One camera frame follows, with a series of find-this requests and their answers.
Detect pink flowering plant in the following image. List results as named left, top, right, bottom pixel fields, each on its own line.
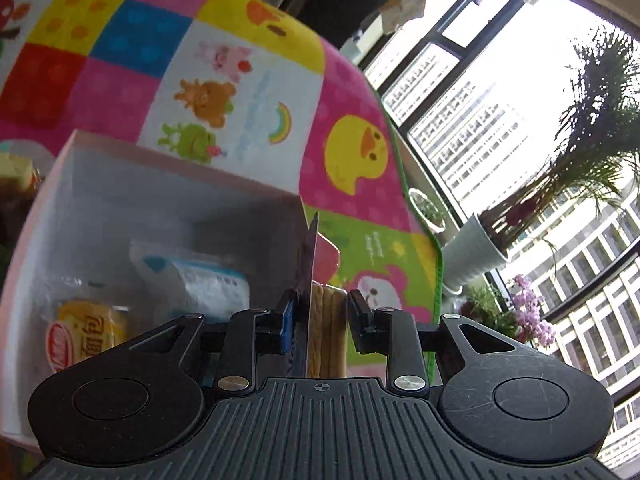
left=507, top=274, right=557, bottom=348

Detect green leafy plant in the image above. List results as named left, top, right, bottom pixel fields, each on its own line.
left=462, top=280, right=521, bottom=338

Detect potted palm in white pot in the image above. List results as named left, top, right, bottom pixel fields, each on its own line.
left=442, top=25, right=640, bottom=291

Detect pink cardboard box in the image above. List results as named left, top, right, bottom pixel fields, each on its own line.
left=0, top=129, right=318, bottom=461

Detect yellow object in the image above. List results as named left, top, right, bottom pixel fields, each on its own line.
left=0, top=152, right=41, bottom=196

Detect blue and white packet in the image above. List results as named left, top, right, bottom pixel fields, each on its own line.
left=129, top=240, right=251, bottom=323

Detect small potted sprouts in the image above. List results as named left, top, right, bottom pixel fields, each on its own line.
left=407, top=187, right=451, bottom=235

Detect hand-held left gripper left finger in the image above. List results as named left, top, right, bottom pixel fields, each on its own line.
left=107, top=288, right=301, bottom=397

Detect wafer biscuit packet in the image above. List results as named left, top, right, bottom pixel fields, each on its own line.
left=292, top=212, right=348, bottom=378

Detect beige hanging cloth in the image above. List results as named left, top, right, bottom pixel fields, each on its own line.
left=382, top=0, right=428, bottom=28

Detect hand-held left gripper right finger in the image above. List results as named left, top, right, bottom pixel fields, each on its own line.
left=348, top=289, right=532, bottom=392

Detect yellow bread packet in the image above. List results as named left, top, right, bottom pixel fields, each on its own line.
left=45, top=280, right=130, bottom=374

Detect colourful printed play mat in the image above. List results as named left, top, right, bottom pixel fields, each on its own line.
left=0, top=0, right=446, bottom=378

